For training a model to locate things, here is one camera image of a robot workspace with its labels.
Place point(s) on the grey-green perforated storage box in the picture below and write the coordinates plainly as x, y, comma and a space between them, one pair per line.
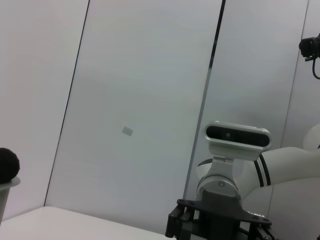
5, 195

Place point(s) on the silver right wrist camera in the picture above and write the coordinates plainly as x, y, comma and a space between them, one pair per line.
237, 138

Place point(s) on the black towel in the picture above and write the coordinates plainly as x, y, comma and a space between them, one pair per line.
7, 165

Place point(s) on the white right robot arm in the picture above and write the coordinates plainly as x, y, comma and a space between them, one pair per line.
287, 165

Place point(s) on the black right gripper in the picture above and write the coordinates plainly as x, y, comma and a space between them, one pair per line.
215, 215

